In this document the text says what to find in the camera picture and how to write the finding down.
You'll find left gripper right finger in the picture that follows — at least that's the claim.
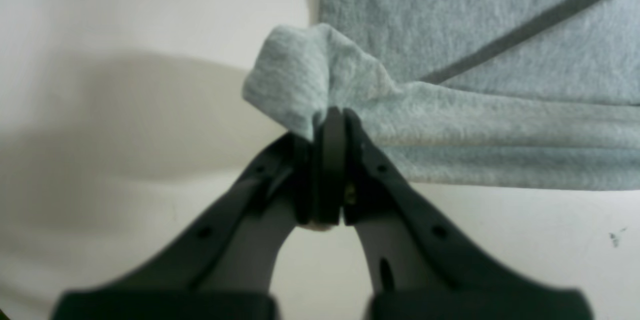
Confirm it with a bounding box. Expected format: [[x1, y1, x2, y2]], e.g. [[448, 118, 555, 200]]
[[343, 110, 594, 319]]

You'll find grey T-shirt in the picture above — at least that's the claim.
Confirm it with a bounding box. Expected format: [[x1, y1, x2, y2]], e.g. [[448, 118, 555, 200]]
[[242, 0, 640, 191]]

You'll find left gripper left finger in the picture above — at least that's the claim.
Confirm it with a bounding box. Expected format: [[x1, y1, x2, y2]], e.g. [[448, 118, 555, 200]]
[[52, 107, 346, 319]]

